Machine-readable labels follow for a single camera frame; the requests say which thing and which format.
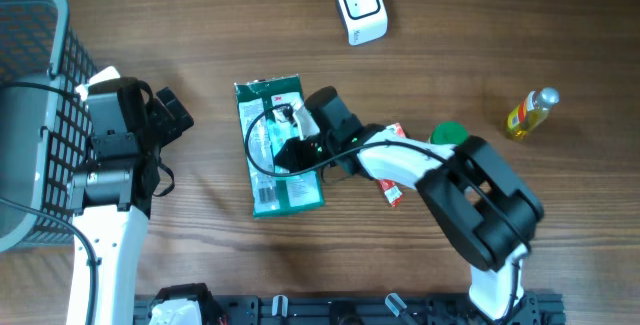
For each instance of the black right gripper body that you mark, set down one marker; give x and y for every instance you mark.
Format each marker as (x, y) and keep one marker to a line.
(314, 150)

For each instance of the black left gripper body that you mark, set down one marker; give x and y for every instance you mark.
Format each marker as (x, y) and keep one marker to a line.
(158, 125)

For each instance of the red snack stick packet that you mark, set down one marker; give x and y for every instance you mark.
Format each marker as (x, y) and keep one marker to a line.
(390, 190)

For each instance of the green 3M gloves package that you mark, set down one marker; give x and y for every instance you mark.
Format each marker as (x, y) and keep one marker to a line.
(273, 197)

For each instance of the yellow Vim bottle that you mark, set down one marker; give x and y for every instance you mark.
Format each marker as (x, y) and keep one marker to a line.
(531, 112)

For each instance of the mint green wipes packet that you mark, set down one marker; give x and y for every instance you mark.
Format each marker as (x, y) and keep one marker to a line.
(279, 133)

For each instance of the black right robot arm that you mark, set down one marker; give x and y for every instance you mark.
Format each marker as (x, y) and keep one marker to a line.
(486, 211)

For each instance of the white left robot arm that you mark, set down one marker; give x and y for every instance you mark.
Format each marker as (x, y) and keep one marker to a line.
(110, 195)

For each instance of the white barcode scanner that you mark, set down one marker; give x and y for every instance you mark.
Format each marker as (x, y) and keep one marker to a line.
(363, 20)

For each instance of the grey plastic basket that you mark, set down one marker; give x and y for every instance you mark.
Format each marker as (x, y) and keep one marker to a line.
(44, 126)

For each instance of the green lid glass jar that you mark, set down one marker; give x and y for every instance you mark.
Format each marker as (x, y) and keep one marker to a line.
(448, 133)

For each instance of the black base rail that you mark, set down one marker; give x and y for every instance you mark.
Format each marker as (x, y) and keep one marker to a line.
(435, 309)

